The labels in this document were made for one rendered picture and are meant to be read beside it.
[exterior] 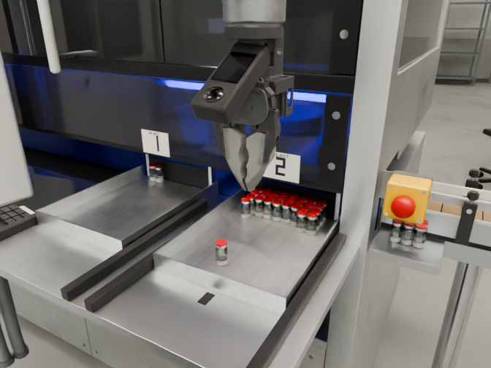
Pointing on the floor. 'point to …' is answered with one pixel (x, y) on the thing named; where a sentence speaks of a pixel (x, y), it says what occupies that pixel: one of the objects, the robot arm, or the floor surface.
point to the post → (365, 165)
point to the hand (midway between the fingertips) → (245, 183)
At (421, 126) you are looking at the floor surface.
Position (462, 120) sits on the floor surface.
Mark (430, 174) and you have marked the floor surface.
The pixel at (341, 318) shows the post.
